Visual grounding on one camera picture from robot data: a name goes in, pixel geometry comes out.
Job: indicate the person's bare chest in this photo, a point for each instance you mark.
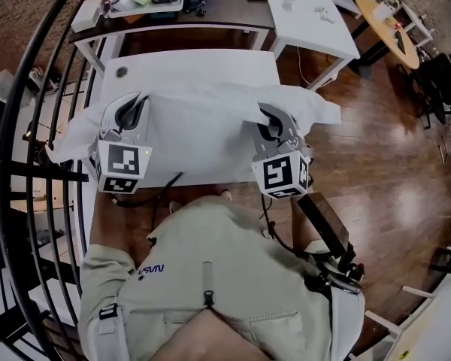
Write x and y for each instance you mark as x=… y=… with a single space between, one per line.
x=206 y=340

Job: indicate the small white gadget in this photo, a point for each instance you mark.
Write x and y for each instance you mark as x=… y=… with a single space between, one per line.
x=325 y=13

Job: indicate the person's left leg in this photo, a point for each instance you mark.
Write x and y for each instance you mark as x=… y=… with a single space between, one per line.
x=176 y=206

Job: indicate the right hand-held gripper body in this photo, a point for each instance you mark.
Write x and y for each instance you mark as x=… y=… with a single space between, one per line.
x=282 y=173

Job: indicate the round wooden table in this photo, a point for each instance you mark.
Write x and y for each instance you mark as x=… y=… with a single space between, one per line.
x=411 y=56

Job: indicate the white upright container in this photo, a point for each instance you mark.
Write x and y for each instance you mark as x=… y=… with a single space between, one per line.
x=383 y=11

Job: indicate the orange box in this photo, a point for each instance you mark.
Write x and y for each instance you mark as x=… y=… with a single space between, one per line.
x=132 y=18

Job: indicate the white side table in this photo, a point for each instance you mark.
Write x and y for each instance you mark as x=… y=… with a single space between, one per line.
x=308 y=32

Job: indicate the person's right forearm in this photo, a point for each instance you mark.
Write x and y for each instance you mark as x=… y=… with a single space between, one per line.
x=304 y=228

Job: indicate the person's right leg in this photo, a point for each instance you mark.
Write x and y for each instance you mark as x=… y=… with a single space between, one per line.
x=226 y=195

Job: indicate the person's beige vest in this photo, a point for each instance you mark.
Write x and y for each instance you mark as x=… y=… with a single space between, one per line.
x=218 y=246

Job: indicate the person's leg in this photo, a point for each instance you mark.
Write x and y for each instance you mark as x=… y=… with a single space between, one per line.
x=226 y=195
x=176 y=206

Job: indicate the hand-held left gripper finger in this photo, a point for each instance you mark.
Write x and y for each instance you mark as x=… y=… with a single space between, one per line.
x=143 y=126
x=111 y=113

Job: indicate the dark top white frame table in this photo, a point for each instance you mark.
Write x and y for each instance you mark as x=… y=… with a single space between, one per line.
x=225 y=17

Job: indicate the person's left forearm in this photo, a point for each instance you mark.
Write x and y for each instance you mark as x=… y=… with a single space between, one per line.
x=109 y=231

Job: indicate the white pillowcase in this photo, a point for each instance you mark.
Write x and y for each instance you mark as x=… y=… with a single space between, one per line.
x=210 y=92

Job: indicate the black office chair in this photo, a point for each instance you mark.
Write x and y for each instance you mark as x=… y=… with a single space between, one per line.
x=447 y=85

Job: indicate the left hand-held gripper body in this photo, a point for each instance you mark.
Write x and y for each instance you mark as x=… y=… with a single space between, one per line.
x=122 y=164

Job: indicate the white rectangular box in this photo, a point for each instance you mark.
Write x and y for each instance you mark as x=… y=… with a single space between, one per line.
x=86 y=15

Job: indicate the clear glass cup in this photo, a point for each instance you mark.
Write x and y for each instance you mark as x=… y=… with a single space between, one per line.
x=290 y=0

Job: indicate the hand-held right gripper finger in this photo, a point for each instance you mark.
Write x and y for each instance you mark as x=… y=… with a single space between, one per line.
x=288 y=126
x=265 y=143

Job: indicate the teal box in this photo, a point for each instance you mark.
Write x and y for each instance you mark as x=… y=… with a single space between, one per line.
x=161 y=15

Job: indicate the black metal railing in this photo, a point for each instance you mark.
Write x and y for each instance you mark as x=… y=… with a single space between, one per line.
x=49 y=173

